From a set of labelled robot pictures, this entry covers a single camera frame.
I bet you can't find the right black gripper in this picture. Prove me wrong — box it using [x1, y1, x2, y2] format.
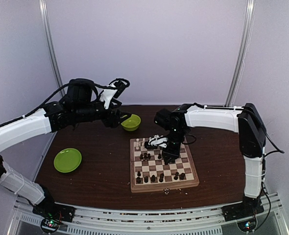
[162, 128, 186, 164]

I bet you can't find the wooden chess board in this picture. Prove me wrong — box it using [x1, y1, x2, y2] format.
[130, 138, 199, 193]

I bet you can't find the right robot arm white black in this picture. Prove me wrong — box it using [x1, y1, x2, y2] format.
[145, 103, 267, 216]

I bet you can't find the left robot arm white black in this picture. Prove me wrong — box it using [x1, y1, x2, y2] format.
[0, 78, 131, 217]

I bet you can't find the green bowl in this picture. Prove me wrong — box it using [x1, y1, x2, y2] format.
[121, 114, 141, 131]

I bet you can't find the green plate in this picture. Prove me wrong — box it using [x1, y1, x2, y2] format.
[53, 148, 82, 173]

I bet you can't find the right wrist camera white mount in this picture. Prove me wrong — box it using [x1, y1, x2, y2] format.
[144, 135, 168, 149]

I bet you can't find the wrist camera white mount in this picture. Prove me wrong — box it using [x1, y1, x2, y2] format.
[99, 82, 119, 110]
[144, 135, 168, 149]

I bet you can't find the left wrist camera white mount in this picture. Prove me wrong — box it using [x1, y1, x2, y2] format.
[99, 82, 119, 110]

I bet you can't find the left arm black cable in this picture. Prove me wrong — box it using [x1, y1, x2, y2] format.
[22, 78, 131, 118]

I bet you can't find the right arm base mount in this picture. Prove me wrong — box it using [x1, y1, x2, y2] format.
[221, 203, 264, 233]

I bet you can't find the aluminium front rail frame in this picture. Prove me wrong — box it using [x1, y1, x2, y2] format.
[5, 193, 289, 235]

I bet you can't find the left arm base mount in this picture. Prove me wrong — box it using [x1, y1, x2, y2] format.
[32, 204, 75, 234]

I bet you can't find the left aluminium corner post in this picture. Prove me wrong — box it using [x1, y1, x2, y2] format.
[39, 0, 63, 87]

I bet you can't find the aluminium corner post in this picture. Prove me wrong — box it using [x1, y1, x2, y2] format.
[39, 0, 63, 87]
[225, 0, 256, 107]

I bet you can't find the right aluminium corner post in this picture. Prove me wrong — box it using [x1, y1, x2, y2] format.
[225, 0, 256, 107]

